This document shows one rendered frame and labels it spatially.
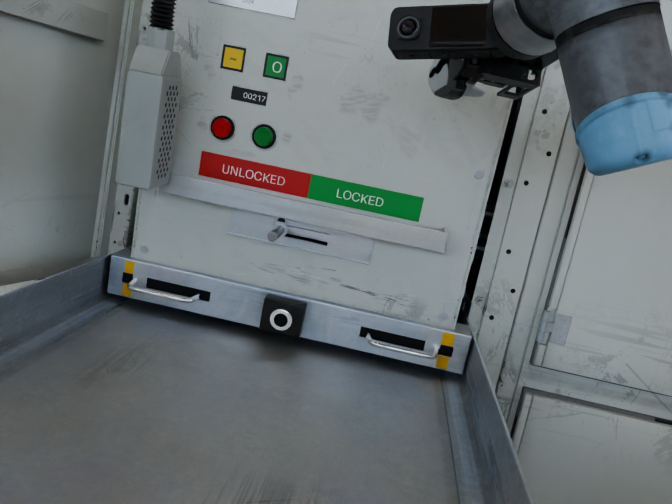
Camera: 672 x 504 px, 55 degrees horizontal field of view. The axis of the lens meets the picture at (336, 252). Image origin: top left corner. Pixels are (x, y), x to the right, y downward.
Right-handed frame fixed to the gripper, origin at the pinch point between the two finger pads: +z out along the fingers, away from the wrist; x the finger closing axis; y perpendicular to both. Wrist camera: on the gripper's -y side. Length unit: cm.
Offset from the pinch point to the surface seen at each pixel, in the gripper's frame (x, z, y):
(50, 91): -5, 25, -48
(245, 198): -16.0, 16.1, -18.7
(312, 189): -13.0, 16.8, -9.7
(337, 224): -17.7, 13.1, -6.1
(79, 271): -29, 21, -39
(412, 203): -13.0, 12.9, 3.9
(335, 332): -32.5, 20.1, -2.6
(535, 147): -0.1, 17.6, 23.4
